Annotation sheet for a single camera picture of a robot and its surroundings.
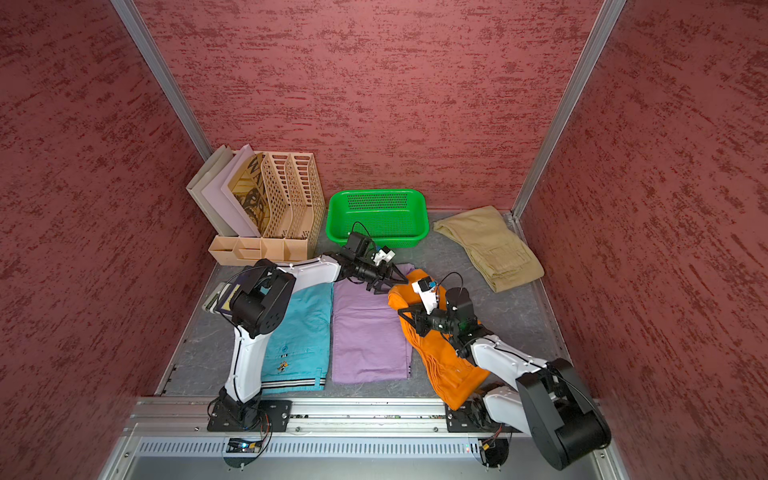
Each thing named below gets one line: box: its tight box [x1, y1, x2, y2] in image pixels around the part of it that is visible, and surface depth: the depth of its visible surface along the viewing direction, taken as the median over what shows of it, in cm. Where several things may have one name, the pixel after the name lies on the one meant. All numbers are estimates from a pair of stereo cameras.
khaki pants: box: [434, 206, 545, 292], surface depth 109 cm
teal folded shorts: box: [261, 282, 333, 395], surface depth 83 cm
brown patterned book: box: [228, 153, 271, 236], surface depth 102 cm
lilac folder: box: [201, 144, 262, 238], surface depth 94 cm
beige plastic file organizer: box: [208, 152, 326, 265], surface depth 106 cm
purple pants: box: [332, 264, 415, 384], surface depth 87 cm
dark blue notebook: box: [202, 282, 241, 316], surface depth 95 cm
